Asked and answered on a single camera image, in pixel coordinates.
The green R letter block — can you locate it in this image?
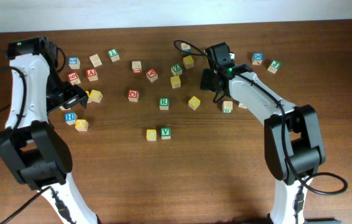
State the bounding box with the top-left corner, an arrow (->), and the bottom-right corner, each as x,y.
159,98 -> 169,110

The green V letter block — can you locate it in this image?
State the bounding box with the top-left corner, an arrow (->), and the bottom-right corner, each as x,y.
160,127 -> 171,139

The yellow C letter block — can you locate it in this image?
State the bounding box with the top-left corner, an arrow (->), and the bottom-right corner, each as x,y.
146,129 -> 157,141

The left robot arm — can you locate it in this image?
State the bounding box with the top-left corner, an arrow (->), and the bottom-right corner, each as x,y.
0,37 -> 100,223

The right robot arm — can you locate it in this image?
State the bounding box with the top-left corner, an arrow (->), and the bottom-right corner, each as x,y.
200,42 -> 326,223

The red 9 number block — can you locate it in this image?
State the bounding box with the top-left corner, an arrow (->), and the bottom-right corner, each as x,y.
67,72 -> 81,85

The lower blue H block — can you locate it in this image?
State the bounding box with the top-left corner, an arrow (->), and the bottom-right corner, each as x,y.
65,112 -> 77,125

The yellow block left pair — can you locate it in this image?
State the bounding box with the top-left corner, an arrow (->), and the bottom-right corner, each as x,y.
85,90 -> 91,103

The yellow block pair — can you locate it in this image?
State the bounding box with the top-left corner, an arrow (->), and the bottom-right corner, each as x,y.
85,90 -> 91,103
89,90 -> 103,103

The yellow top middle block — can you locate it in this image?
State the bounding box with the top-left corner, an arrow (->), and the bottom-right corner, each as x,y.
183,55 -> 194,69

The blue S letter block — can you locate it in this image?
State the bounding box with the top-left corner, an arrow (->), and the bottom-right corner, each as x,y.
68,57 -> 80,70

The yellow block right pair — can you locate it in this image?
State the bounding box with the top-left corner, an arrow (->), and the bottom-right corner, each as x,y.
89,90 -> 103,103

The blue X letter block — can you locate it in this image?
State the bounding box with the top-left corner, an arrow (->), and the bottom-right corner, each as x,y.
252,52 -> 264,65

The red A letter block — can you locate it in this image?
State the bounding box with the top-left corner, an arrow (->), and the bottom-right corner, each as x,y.
86,68 -> 98,82

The yellow O letter block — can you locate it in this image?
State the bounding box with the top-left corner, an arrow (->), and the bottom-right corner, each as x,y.
75,119 -> 88,131

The blue side far block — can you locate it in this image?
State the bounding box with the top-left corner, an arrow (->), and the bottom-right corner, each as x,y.
180,42 -> 191,55

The wooden block green R side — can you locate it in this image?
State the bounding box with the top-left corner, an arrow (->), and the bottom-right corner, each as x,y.
222,101 -> 233,113

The green Z letter block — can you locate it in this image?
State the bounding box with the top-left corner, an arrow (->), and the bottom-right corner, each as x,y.
171,63 -> 183,76

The blue L letter block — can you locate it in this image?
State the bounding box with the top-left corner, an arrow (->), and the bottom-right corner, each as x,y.
238,102 -> 247,109

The yellow umbrella picture block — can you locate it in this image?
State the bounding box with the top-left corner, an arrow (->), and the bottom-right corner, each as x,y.
188,96 -> 200,110

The yellow top bug block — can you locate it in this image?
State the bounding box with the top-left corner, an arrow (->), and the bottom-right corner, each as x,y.
170,76 -> 181,89

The plain wooden block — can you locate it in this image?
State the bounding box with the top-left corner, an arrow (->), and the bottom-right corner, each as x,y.
90,54 -> 102,68

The green J letter block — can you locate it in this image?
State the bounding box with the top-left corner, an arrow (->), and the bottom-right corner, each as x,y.
267,60 -> 281,74

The green L letter block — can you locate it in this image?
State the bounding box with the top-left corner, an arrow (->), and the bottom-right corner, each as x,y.
108,49 -> 120,62

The red V letter block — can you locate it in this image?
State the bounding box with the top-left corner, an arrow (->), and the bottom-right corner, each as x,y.
146,68 -> 159,83

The red O letter block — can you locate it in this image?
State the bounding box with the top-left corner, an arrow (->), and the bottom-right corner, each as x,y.
127,90 -> 139,102

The red I side block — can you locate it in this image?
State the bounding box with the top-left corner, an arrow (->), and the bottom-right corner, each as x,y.
132,61 -> 142,73

